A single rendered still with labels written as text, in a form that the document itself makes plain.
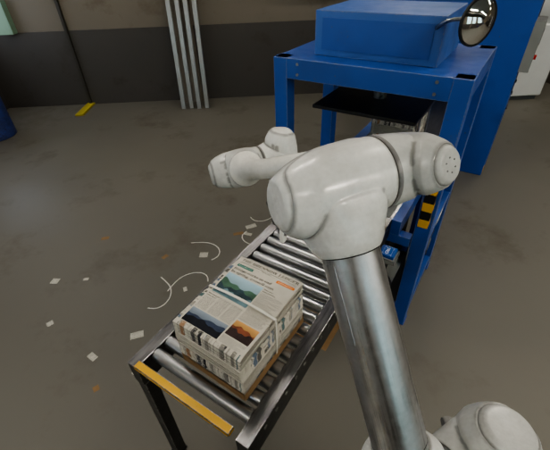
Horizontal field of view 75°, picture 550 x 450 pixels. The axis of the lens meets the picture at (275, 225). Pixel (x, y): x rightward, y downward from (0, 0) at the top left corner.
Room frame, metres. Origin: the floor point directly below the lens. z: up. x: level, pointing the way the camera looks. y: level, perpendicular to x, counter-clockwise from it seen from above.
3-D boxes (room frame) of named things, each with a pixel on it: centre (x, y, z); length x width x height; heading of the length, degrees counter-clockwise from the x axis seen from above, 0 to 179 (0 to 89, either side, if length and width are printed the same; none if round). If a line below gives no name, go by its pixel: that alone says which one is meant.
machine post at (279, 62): (2.00, -0.08, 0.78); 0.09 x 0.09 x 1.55; 56
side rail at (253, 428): (1.01, -0.25, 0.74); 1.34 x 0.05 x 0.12; 146
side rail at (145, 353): (1.30, 0.17, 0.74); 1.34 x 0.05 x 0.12; 146
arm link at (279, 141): (1.04, -0.02, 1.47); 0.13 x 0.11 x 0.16; 115
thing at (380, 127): (2.47, -0.93, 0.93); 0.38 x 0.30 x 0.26; 146
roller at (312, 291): (1.16, -0.04, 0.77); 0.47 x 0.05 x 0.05; 56
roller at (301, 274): (1.21, -0.08, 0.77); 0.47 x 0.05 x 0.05; 56
